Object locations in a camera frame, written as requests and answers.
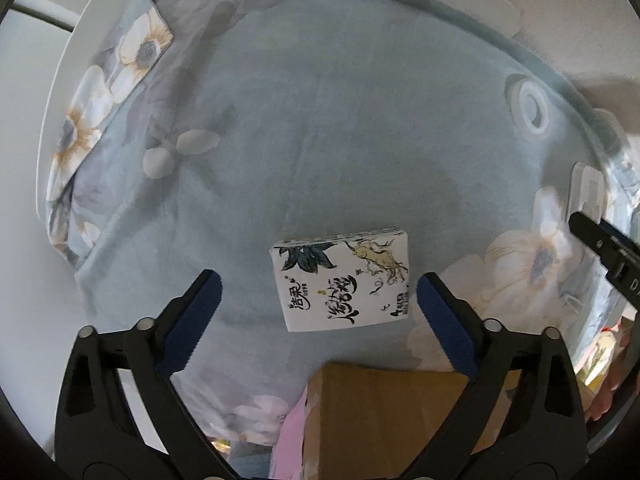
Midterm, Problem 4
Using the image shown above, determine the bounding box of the white earphone case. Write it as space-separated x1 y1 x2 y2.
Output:
570 162 608 221

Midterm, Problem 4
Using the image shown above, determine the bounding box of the floral light blue tablecloth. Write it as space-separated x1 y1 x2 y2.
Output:
45 0 640 461

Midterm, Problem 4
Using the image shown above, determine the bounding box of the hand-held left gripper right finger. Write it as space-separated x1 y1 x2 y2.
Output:
402 272 588 480

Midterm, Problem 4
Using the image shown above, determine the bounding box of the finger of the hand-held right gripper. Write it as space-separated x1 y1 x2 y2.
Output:
569 211 640 277

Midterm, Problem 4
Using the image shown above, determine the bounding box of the person's right hand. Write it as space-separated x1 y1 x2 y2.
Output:
587 330 640 423

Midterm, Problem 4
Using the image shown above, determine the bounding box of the white tape ring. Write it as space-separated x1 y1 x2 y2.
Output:
507 72 558 141

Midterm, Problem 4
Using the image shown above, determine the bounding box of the white printed tissue pack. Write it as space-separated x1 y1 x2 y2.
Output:
270 227 415 333

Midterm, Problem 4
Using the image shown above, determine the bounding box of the cardboard box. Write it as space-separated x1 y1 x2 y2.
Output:
305 362 521 480

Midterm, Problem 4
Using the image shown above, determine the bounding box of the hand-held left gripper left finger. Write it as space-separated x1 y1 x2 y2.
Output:
54 269 236 480

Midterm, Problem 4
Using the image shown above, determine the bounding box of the pink cloth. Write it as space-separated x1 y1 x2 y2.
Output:
270 395 321 480

